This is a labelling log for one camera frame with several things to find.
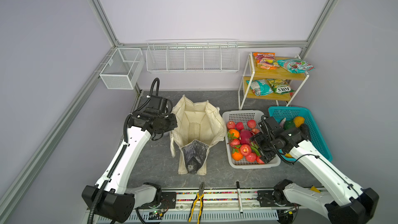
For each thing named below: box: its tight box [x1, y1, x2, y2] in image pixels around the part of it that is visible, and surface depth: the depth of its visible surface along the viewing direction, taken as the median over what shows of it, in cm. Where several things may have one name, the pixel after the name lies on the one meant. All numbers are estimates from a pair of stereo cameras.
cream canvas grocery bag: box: [169, 94, 227, 176], surface depth 83 cm
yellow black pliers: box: [187, 182, 205, 224], surface depth 75 cm
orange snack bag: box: [252, 52, 280, 70], surface depth 88 cm
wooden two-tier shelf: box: [237, 51, 315, 110], surface depth 98 cm
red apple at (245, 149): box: [239, 144, 252, 157], surface depth 81 cm
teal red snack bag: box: [276, 58, 316, 74], surface depth 82 cm
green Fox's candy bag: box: [267, 78, 296, 95], surface depth 99 cm
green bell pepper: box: [283, 119, 296, 130], surface depth 96 cm
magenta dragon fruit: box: [239, 129, 255, 146], surface depth 88 cm
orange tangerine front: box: [231, 151, 244, 162], surface depth 84 cm
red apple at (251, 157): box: [245, 152, 257, 163], surface depth 82 cm
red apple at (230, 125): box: [226, 120, 236, 130], surface depth 98 cm
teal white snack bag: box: [246, 79, 274, 96], surface depth 98 cm
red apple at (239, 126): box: [235, 121, 245, 131], surface depth 98 cm
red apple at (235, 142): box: [230, 138, 241, 147], surface depth 88 cm
